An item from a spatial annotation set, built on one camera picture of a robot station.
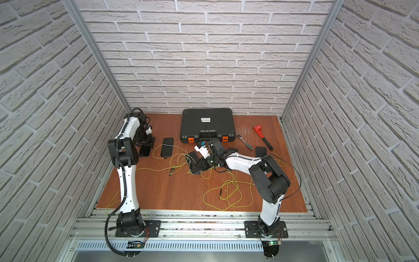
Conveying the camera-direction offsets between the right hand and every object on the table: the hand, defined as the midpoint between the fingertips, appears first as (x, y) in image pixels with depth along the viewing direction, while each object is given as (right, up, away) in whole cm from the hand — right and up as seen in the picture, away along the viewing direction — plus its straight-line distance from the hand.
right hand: (198, 164), depth 88 cm
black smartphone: (-21, +6, +12) cm, 25 cm away
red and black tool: (+40, +20, +23) cm, 50 cm away
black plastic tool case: (+2, +23, +18) cm, 30 cm away
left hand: (-35, +12, +15) cm, 40 cm away
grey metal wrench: (+26, +15, +19) cm, 35 cm away
